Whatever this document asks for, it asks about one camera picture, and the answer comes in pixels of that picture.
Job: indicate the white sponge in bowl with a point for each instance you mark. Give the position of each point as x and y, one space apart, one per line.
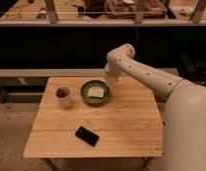
96 92

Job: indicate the wooden folding table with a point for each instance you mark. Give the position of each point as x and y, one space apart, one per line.
128 124

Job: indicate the black smartphone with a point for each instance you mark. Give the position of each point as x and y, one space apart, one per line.
87 136

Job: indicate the green ceramic bowl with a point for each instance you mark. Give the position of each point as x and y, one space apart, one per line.
91 100

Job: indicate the cluttered background workbench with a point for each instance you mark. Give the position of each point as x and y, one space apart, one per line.
103 12

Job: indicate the white ceramic cup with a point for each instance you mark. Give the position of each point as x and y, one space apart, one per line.
63 95

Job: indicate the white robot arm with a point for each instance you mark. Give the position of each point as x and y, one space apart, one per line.
184 132

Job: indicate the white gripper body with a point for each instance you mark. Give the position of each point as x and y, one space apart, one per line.
111 75

